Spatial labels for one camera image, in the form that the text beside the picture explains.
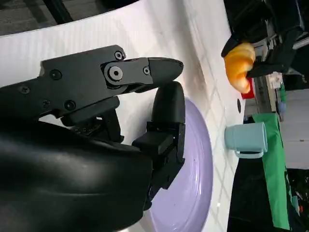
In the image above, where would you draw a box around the orange and white bread roll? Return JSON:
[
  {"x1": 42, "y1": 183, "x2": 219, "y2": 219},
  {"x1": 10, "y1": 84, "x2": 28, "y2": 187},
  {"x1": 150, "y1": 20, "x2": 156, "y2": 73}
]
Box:
[{"x1": 224, "y1": 42, "x2": 256, "y2": 94}]

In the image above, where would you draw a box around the pale green mug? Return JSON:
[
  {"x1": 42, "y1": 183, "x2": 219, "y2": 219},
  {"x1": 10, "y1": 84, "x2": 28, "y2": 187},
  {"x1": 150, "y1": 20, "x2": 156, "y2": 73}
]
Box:
[{"x1": 224, "y1": 121, "x2": 268, "y2": 160}]

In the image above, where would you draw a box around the red cylindrical container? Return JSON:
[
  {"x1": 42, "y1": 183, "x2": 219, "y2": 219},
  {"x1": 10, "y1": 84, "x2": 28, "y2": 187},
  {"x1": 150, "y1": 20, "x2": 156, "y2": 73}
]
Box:
[{"x1": 241, "y1": 77, "x2": 256, "y2": 100}]

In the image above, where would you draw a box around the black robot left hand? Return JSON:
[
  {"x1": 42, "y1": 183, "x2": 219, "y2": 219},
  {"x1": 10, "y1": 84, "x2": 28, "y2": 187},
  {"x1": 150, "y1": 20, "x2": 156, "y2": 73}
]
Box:
[{"x1": 221, "y1": 0, "x2": 306, "y2": 78}]

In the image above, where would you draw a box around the lilac plate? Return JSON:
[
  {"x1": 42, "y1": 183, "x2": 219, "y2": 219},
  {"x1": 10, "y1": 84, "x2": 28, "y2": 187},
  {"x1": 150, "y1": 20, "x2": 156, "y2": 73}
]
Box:
[{"x1": 144, "y1": 96, "x2": 213, "y2": 232}]

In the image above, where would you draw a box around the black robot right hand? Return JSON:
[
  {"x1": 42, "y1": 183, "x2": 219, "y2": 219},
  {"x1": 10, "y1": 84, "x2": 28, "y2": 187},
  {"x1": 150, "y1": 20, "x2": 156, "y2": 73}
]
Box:
[{"x1": 0, "y1": 44, "x2": 186, "y2": 232}]

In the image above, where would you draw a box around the green cloth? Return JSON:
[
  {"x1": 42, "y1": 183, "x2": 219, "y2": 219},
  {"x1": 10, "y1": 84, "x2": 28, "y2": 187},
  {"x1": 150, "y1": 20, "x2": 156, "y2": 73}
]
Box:
[{"x1": 252, "y1": 113, "x2": 290, "y2": 230}]

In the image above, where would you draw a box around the black table leg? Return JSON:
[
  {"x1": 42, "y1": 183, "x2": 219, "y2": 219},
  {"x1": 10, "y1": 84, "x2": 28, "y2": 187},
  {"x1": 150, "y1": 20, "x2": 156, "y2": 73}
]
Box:
[{"x1": 43, "y1": 0, "x2": 74, "y2": 25}]

